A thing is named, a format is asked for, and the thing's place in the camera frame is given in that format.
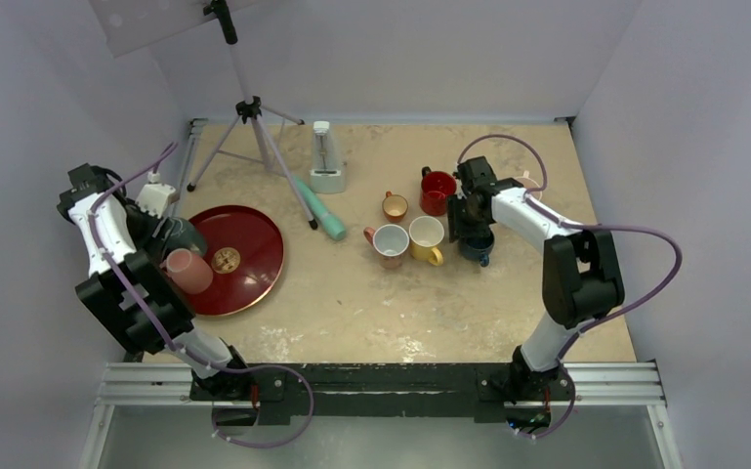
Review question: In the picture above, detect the red mug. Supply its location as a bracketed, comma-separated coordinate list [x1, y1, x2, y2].
[419, 166, 457, 217]

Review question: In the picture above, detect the dark grey mug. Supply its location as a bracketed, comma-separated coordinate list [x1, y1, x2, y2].
[157, 217, 208, 257]

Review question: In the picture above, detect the blue white mug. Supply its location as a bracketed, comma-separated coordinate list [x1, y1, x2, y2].
[458, 233, 495, 268]

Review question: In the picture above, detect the yellow mug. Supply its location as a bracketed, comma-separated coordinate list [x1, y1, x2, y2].
[408, 216, 445, 267]

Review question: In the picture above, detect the small orange mug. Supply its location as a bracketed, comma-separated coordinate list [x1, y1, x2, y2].
[382, 192, 409, 224]

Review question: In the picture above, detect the salmon mug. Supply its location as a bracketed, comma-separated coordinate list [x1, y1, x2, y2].
[363, 224, 410, 269]

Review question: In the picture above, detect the light pink mug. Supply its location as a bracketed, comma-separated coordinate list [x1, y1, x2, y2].
[516, 170, 543, 200]

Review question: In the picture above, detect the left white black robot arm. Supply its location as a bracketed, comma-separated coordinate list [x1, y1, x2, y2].
[57, 163, 254, 401]

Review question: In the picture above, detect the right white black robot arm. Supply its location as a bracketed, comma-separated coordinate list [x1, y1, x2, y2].
[447, 156, 625, 398]

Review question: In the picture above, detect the red round tray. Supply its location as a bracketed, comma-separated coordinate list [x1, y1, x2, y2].
[189, 205, 284, 318]

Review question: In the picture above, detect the white metronome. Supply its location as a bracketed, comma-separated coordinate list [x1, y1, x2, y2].
[309, 120, 347, 194]

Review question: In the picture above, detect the silver tripod stand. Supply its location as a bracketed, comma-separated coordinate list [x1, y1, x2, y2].
[186, 1, 318, 230]

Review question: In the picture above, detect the white perforated board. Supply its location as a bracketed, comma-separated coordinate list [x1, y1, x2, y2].
[87, 0, 267, 60]

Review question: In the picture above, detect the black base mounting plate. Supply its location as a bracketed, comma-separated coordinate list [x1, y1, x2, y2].
[188, 362, 575, 428]

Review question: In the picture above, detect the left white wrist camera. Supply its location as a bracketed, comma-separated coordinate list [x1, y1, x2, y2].
[135, 170, 179, 218]

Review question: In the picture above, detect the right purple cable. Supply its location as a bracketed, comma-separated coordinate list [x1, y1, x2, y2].
[456, 134, 684, 442]

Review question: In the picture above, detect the aluminium frame rail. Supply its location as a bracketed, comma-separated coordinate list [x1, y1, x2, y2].
[77, 362, 684, 468]

